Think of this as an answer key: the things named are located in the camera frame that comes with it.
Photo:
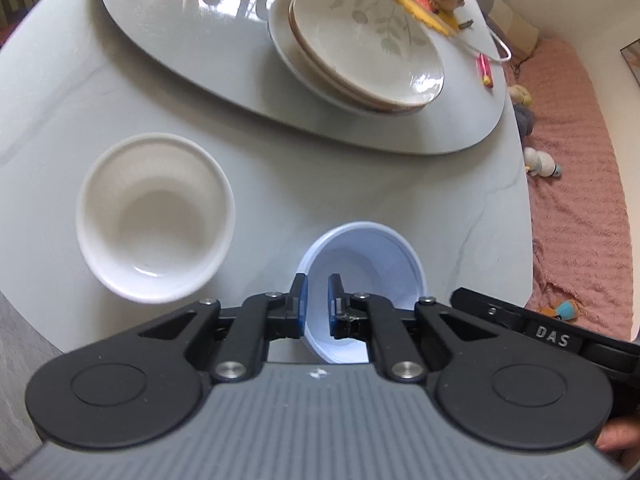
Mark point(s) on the person's right hand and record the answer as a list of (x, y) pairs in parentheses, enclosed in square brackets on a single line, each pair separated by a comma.
[(622, 435)]

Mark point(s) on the dark grey plush toy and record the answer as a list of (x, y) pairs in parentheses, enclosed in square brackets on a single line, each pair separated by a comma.
[(524, 122)]

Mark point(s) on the yellow plush toy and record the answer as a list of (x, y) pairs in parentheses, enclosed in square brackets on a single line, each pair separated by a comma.
[(520, 96)]

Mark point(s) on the plaid pillow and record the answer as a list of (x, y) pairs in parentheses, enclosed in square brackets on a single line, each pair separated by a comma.
[(515, 30)]

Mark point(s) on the white and blue plush toy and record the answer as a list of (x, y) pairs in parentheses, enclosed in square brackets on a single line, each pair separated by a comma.
[(542, 162)]

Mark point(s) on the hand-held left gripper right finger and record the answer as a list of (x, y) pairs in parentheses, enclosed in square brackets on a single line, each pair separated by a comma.
[(334, 305)]

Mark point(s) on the gold leaf wall poster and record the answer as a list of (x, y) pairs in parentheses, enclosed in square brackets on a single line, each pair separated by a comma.
[(632, 60)]

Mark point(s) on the round grey turntable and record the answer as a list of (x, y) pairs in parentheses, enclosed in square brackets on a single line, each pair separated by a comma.
[(190, 35)]

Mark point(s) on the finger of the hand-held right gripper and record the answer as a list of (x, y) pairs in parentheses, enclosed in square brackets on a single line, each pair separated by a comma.
[(485, 307)]

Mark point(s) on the yellow flower coaster mat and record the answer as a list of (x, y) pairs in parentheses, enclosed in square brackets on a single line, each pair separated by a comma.
[(435, 22)]

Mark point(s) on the red lighter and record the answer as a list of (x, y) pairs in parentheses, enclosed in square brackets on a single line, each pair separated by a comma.
[(485, 72)]

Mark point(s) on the orange and blue plush toy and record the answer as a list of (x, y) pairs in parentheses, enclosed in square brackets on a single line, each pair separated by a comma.
[(562, 310)]

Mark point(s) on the pale blue bowl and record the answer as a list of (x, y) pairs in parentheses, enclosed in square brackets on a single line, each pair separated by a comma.
[(365, 260)]

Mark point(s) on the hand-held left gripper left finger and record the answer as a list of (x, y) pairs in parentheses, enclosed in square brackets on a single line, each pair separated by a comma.
[(300, 305)]

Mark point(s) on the small dark pen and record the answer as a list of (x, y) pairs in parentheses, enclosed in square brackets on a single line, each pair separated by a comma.
[(467, 23)]

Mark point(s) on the pink blanket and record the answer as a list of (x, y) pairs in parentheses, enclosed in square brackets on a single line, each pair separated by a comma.
[(575, 210)]

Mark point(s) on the white bowl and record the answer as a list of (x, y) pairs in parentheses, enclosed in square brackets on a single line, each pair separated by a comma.
[(155, 215)]

